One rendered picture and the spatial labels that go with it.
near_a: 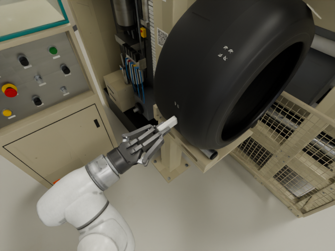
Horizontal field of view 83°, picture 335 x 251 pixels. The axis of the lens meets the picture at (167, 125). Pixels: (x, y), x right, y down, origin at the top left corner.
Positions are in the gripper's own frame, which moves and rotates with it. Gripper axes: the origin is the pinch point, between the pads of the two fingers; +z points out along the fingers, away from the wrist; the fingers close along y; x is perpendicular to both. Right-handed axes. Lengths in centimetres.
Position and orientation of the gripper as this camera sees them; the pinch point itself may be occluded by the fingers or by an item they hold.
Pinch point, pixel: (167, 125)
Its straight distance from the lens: 60.0
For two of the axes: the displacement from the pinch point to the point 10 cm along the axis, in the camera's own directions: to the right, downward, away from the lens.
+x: 1.1, 5.4, 8.3
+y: -6.1, -6.2, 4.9
